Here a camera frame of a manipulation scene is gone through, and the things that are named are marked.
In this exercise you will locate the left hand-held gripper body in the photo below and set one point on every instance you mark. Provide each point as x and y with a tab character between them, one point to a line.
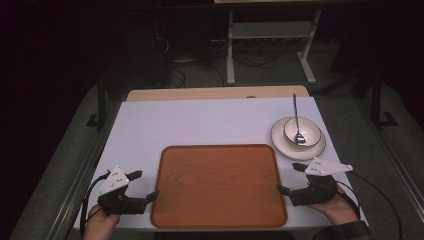
115	203

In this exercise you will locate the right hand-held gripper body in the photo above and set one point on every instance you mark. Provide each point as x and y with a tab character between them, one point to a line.
316	191

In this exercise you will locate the person's left hand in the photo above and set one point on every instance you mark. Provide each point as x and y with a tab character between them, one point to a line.
100	228

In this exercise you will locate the person's right hand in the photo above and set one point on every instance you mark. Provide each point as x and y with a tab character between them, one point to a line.
340	210

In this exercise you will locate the white plate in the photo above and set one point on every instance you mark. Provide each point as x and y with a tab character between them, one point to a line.
278	141

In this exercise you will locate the white bowl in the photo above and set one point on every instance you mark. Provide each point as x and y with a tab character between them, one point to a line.
311	131

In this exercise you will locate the metal spoon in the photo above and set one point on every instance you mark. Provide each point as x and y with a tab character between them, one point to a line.
296	113

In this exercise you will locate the brown wooden tray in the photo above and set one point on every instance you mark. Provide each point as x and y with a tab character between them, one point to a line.
218	186

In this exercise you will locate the black metal stand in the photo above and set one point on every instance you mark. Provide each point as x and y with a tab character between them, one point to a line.
101	100
376	100

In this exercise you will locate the white board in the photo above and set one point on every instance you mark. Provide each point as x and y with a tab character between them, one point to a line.
200	123

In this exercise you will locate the metal frame rail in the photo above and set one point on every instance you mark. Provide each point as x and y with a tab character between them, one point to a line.
81	180
396	166

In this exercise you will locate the white desk frame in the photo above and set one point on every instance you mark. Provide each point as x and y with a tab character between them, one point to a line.
271	30

